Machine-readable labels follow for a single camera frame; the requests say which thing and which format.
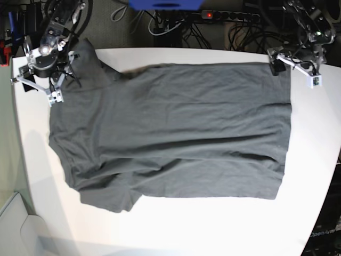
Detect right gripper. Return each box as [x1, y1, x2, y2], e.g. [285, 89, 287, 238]
[23, 63, 71, 92]

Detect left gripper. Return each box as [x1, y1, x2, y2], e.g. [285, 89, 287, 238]
[269, 47, 327, 76]

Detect dark grey t-shirt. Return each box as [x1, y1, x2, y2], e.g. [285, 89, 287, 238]
[49, 40, 291, 213]

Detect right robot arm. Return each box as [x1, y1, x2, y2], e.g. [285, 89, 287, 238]
[19, 1, 93, 87]

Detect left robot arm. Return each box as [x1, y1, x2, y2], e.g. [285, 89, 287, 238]
[267, 1, 336, 79]

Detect red clamp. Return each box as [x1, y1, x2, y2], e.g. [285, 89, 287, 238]
[0, 39, 12, 67]

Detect black power strip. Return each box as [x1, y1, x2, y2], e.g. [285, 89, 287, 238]
[190, 10, 261, 23]

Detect blue box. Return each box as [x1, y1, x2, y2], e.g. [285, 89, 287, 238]
[128, 0, 204, 10]

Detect grey chair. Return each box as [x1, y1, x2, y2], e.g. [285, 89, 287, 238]
[1, 193, 51, 255]

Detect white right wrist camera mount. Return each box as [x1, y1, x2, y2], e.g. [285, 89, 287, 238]
[10, 50, 80, 108]

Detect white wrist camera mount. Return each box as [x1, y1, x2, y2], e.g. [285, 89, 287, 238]
[10, 50, 80, 108]
[267, 45, 322, 88]

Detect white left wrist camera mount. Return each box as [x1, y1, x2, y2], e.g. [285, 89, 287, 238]
[267, 45, 322, 88]

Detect black equipment with cables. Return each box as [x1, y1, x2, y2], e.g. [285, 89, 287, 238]
[1, 1, 46, 55]

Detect white cable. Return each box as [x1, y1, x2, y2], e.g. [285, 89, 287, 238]
[148, 15, 184, 36]

